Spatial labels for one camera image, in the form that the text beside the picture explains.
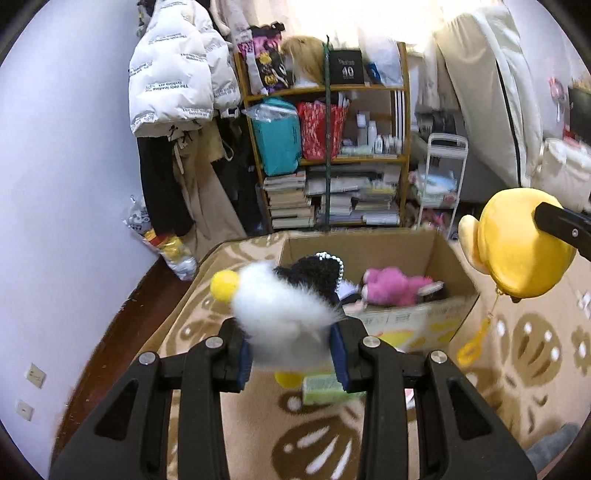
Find clear bag of toys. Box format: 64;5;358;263
122;196;199;281

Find white mattress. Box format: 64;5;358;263
434;4;591;213

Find dark hanging clothes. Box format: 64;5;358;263
217;115;271;236

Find beige hanging coat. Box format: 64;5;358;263
173;124;248;259

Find black box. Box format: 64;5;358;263
329;48;365;85

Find yellow plush toy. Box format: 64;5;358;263
457;188;578;365

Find white puffer jacket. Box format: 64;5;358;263
128;0;242;138

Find black hanging garment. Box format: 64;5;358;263
137;134;195;237

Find purple-haired plush doll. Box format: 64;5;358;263
338;282;366;315

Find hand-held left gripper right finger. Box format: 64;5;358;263
330;320;539;480

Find pile of papers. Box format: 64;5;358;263
307;164;402;227

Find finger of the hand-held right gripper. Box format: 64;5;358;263
534;202;591;260

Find grey cloth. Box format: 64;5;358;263
526;424;583;472

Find beige patterned blanket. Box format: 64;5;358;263
134;231;591;480

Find white plastic bag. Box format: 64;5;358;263
360;28;404;88

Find wooden shelf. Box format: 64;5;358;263
233;41;411;232

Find black printed bag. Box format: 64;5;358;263
238;25;293;93

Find group of small bottles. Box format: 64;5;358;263
355;113;402;156

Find white fluffy plush toy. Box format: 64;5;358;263
210;252;347;389

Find red patterned bag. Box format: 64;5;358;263
297;100;350;161

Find pink fan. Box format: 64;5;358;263
549;76;571;123

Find teal bag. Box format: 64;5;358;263
252;104;302;177

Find white trolley cart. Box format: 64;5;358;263
410;133;468;228

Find green pole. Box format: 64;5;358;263
323;36;334;232

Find stack of books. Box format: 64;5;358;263
263;171;315;230

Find blonde wig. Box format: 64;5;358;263
281;36;327;88

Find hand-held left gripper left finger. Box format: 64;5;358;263
48;318;253;480

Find pink plush bear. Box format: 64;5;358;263
361;267;435;306

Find printed cardboard box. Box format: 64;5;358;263
276;228;481;357

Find green tissue packet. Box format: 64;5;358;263
302;374;357;406

